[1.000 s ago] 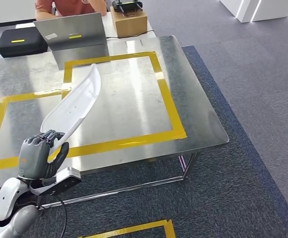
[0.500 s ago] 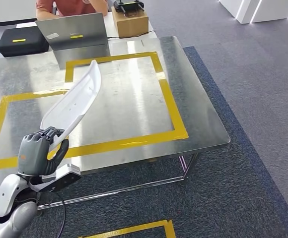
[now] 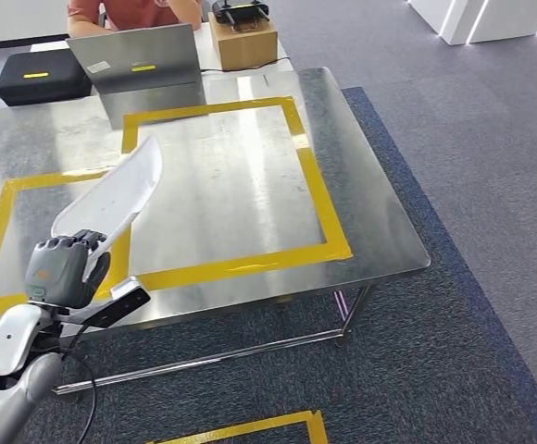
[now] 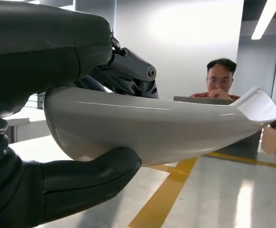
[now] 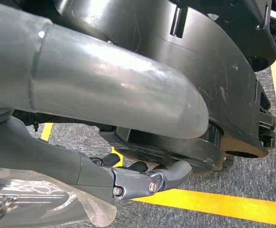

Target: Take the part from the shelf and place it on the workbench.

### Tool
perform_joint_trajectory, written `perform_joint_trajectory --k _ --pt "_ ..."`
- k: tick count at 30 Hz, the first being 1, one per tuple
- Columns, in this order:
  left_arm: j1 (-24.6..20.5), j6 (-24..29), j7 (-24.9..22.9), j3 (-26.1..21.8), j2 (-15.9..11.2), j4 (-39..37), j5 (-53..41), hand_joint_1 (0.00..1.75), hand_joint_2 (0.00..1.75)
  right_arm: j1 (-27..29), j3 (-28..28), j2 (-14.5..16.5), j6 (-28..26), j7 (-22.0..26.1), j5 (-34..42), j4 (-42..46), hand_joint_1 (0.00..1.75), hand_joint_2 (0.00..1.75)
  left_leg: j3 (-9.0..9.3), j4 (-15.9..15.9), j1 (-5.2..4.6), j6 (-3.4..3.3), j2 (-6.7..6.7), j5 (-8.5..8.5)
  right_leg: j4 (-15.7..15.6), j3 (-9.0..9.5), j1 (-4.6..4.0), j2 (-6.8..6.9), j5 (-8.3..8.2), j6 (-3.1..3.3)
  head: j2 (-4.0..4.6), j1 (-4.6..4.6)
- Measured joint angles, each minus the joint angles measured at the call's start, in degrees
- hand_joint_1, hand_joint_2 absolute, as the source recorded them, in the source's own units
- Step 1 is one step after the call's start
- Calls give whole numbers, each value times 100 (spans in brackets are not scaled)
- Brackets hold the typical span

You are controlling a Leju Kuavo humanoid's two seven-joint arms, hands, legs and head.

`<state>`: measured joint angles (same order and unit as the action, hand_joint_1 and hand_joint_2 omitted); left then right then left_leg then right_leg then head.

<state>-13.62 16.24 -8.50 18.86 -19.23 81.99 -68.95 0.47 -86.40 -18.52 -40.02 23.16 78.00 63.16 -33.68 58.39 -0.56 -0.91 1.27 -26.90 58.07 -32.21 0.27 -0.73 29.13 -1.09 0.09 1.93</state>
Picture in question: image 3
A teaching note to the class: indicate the black carry case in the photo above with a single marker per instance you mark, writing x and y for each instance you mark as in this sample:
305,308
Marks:
42,86

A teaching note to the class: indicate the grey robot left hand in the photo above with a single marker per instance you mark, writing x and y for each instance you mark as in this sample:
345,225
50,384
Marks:
57,276

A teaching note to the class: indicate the white desk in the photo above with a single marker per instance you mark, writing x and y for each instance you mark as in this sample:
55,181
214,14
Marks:
205,52

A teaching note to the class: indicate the person's left forearm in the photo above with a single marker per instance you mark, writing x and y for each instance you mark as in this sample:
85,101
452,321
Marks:
188,13

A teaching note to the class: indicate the steel workbench table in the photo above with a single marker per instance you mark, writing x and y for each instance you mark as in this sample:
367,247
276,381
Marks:
231,202

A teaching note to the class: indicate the white curved plastic part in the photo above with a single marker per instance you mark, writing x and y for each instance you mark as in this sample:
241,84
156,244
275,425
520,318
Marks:
116,196

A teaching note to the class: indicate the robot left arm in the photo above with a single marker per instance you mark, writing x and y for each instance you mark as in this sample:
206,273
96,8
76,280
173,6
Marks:
9,337

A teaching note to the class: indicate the brown cardboard box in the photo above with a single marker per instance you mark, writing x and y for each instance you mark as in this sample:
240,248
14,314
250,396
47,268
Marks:
243,46

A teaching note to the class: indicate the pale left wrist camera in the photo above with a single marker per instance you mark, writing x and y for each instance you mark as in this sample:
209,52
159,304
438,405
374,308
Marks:
129,291

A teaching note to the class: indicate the person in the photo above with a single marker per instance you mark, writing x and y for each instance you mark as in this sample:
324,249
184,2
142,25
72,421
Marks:
129,12

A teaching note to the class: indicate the white stepped platform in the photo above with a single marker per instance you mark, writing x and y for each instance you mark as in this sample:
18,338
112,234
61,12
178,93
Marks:
504,18

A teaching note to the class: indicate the grey laptop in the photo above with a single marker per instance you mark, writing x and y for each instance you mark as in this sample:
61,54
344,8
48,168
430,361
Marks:
134,58

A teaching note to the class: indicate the person's right forearm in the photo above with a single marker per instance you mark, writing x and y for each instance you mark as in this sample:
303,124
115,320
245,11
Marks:
83,26

